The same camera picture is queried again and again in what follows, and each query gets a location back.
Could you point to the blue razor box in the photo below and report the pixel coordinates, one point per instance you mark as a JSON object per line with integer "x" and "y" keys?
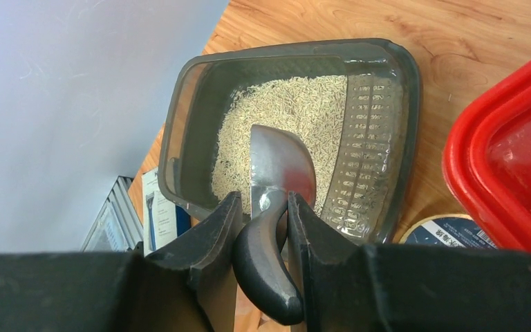
{"x": 163, "y": 220}

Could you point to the silver metal scoop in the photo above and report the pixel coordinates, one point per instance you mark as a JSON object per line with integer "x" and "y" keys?
{"x": 280, "y": 163}

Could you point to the red shopping basket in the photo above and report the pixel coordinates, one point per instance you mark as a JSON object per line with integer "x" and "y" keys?
{"x": 487, "y": 161}

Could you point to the yellow tape roll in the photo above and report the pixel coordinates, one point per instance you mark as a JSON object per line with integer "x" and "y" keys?
{"x": 452, "y": 230}

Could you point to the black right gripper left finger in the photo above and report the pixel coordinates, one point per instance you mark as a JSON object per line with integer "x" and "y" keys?
{"x": 203, "y": 287}

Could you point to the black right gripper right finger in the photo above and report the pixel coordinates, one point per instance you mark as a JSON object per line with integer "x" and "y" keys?
{"x": 328, "y": 270}

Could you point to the grey litter box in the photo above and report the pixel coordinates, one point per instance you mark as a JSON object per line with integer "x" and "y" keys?
{"x": 355, "y": 103}

